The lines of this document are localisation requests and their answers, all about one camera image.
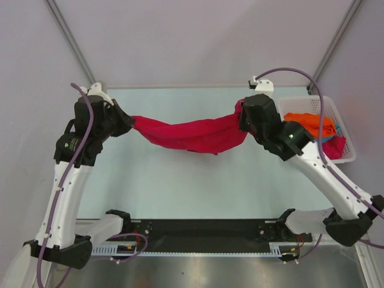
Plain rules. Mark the orange t shirt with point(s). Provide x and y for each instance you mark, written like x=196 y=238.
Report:
x=311 y=123

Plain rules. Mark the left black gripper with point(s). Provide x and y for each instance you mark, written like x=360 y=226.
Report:
x=126 y=120

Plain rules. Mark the crimson red t shirt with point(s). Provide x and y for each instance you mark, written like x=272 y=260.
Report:
x=206 y=136

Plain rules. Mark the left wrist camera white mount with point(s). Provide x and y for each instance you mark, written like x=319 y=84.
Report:
x=98 y=89

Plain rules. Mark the right aluminium corner post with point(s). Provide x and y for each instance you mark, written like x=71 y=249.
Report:
x=341 y=31

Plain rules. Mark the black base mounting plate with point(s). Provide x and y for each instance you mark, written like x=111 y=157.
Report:
x=198 y=231

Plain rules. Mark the aluminium frame rail front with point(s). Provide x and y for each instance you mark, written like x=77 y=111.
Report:
x=364 y=243

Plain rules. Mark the aluminium corner post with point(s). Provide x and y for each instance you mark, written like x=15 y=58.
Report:
x=341 y=31
x=69 y=38

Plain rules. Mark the white slotted cable duct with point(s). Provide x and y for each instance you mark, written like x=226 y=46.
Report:
x=114 y=249

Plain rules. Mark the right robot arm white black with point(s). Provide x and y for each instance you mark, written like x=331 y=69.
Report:
x=353 y=210

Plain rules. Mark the white perforated plastic basket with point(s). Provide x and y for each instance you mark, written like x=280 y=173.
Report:
x=311 y=104

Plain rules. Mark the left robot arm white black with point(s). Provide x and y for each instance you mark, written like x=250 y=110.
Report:
x=57 y=240

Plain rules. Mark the teal t shirt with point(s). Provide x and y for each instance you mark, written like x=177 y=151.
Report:
x=337 y=127

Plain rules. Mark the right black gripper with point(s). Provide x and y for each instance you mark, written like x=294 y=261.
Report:
x=243 y=126

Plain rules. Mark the left aluminium corner post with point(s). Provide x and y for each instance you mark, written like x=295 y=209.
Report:
x=69 y=38

